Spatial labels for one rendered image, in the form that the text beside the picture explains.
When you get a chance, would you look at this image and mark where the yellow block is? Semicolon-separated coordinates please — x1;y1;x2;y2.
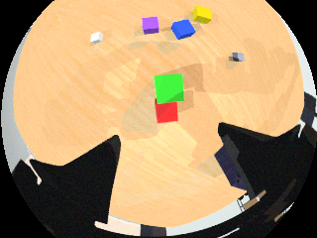
193;5;213;24

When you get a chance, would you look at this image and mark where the red block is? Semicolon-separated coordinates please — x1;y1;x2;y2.
155;99;178;123

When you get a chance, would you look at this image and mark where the green block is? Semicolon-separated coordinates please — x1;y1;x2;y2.
154;74;183;104

